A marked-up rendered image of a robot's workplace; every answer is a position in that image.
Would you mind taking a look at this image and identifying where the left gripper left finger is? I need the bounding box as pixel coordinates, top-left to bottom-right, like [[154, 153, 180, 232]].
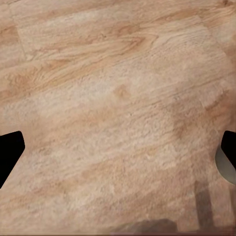
[[0, 131, 25, 189]]

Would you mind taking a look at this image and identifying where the trash can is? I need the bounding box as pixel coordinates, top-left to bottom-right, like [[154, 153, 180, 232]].
[[215, 146, 236, 185]]

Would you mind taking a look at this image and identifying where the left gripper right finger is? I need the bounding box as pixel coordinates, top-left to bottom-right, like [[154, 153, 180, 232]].
[[220, 131, 236, 169]]

